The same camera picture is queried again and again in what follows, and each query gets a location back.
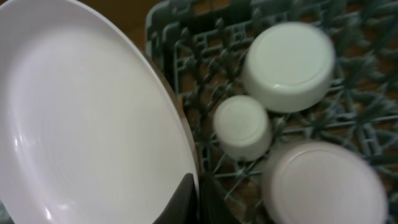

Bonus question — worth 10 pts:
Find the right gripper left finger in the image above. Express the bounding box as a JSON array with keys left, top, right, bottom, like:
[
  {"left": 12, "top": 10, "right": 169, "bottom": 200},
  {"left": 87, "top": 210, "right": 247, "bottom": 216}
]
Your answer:
[{"left": 153, "top": 173, "right": 197, "bottom": 224}]

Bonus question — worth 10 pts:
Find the white paper cup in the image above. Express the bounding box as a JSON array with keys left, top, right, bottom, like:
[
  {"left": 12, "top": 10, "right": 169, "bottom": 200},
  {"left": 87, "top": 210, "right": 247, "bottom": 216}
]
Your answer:
[{"left": 213, "top": 95, "right": 272, "bottom": 161}]

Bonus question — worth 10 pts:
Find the grey dishwasher rack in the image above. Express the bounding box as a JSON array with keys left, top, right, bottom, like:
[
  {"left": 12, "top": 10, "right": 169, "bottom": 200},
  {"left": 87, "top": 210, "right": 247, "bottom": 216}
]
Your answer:
[{"left": 146, "top": 1, "right": 397, "bottom": 223}]

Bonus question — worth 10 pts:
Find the pink bowl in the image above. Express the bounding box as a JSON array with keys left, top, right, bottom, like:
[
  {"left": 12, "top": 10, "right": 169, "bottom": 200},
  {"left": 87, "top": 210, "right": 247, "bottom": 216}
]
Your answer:
[{"left": 262, "top": 141, "right": 388, "bottom": 224}]

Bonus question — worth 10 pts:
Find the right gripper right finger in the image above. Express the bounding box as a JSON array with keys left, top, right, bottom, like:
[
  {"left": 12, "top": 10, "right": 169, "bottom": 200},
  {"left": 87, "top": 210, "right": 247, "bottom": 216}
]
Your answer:
[{"left": 200, "top": 174, "right": 240, "bottom": 224}]

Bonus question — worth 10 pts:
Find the white bowl with food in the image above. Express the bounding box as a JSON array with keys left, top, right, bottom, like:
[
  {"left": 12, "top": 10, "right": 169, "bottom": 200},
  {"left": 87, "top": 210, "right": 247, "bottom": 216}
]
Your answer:
[{"left": 241, "top": 22, "right": 336, "bottom": 113}]

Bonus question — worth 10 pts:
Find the pink plate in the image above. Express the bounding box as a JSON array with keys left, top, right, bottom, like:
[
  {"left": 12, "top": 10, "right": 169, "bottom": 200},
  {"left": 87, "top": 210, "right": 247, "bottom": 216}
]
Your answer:
[{"left": 1, "top": 1, "right": 199, "bottom": 223}]

